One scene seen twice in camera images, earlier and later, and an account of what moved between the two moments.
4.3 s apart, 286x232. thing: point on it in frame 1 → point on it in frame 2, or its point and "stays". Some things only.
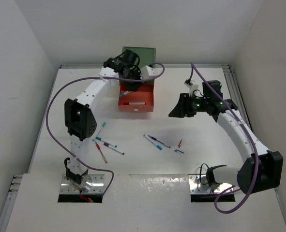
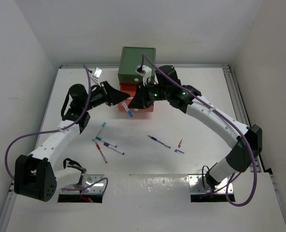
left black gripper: x=134 y=87 → x=111 y=95
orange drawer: x=145 y=94 stays
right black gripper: x=180 y=110 → x=138 y=101
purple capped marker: x=113 y=149 stays
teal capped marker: x=112 y=145 stays
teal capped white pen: x=103 y=125 stays
